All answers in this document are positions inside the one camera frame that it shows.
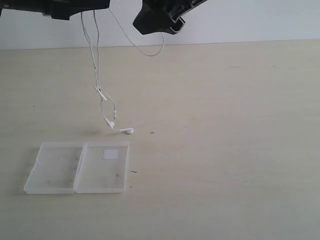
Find clear plastic storage case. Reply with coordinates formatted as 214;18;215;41
23;142;130;195

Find white wired earphones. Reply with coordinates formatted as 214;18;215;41
80;8;166;136

